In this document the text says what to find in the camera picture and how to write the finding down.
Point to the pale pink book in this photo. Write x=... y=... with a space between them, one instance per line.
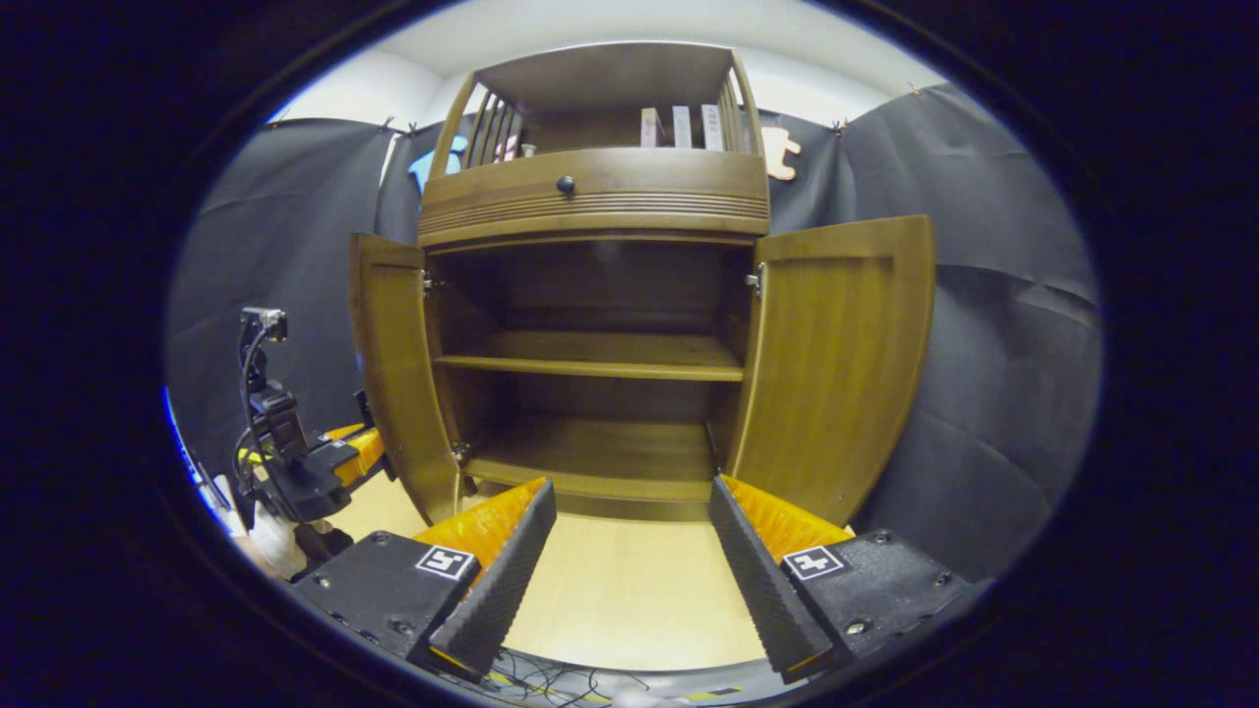
x=649 y=128

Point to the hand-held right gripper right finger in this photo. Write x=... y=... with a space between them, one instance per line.
x=762 y=590

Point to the wooden inner shelf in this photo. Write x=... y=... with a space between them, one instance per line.
x=600 y=356

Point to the black backdrop cloth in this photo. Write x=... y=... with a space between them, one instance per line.
x=984 y=344

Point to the wooden double-door shoe cabinet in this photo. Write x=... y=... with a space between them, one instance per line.
x=610 y=285

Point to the wooden shoe cabinet door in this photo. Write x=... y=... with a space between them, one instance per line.
x=836 y=364
x=393 y=374

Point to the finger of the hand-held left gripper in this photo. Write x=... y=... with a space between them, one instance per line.
x=342 y=434
x=366 y=454

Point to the wooden drawer with black knob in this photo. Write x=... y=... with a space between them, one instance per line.
x=639 y=192

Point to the lilac book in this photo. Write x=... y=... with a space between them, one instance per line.
x=682 y=127

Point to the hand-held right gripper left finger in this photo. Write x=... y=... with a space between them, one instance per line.
x=497 y=590

